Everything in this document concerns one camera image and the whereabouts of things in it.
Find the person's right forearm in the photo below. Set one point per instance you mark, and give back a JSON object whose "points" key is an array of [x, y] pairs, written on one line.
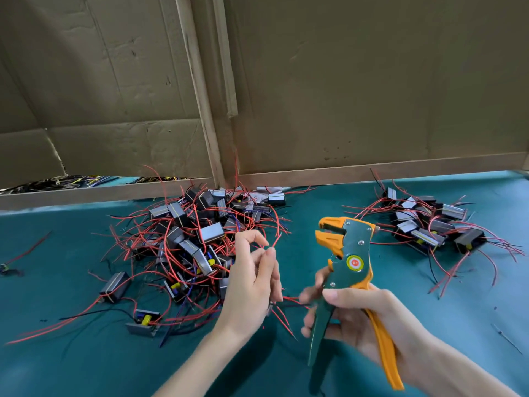
{"points": [[463, 372]]}

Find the thin wooden strip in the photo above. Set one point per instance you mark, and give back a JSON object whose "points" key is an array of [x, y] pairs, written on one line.
{"points": [[225, 58]]}

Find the person's left hand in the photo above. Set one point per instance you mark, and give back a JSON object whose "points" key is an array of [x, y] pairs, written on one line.
{"points": [[248, 293]]}

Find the smooth brown cardboard panel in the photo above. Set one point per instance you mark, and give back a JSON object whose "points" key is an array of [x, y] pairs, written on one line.
{"points": [[380, 78]]}

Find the person's left forearm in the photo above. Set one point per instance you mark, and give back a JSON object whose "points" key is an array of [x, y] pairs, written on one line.
{"points": [[202, 368]]}

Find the long wooden bottom rail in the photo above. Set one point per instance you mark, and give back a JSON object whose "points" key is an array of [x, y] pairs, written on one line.
{"points": [[380, 169]]}

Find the creased brown cardboard panel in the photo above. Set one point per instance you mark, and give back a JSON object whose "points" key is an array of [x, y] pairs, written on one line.
{"points": [[91, 78]]}

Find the person's right hand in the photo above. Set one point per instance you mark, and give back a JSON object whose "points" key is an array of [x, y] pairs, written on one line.
{"points": [[380, 318]]}

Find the short wooden bottom rail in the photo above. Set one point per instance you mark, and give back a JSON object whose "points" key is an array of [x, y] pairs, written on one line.
{"points": [[91, 196]]}

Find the wide wooden post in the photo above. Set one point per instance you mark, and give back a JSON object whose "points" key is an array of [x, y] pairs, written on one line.
{"points": [[198, 86]]}

